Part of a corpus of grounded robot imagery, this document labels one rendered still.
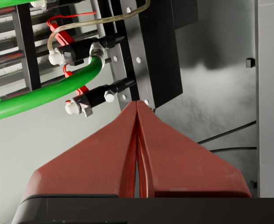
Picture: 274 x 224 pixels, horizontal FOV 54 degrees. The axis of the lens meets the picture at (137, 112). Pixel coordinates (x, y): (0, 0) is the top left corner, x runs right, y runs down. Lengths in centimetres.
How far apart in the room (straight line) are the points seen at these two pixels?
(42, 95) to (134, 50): 26
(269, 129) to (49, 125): 53
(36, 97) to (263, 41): 27
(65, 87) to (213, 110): 41
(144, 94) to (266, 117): 20
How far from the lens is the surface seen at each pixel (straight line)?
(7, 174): 74
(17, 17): 52
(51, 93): 24
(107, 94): 43
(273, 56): 37
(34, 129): 73
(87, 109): 40
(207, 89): 59
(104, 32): 49
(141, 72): 47
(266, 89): 38
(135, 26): 45
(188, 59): 59
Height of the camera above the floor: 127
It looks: 34 degrees down
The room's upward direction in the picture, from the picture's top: 119 degrees counter-clockwise
